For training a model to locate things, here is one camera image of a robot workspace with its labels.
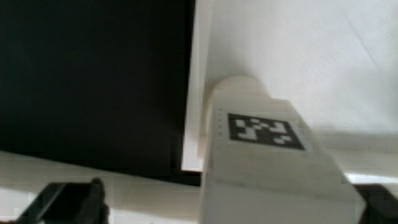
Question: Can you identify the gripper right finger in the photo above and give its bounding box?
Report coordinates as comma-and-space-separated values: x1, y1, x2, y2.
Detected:
356, 184, 398, 224

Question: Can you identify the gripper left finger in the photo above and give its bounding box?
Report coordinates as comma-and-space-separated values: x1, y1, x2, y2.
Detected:
15, 178, 110, 224

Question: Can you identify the white table leg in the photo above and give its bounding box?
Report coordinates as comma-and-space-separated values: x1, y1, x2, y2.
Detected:
199, 76, 366, 224

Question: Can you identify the white square tabletop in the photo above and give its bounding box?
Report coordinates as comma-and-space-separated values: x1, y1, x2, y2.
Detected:
182, 0, 398, 184

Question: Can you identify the white U-shaped obstacle fence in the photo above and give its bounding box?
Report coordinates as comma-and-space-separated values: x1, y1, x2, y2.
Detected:
0, 149, 398, 224

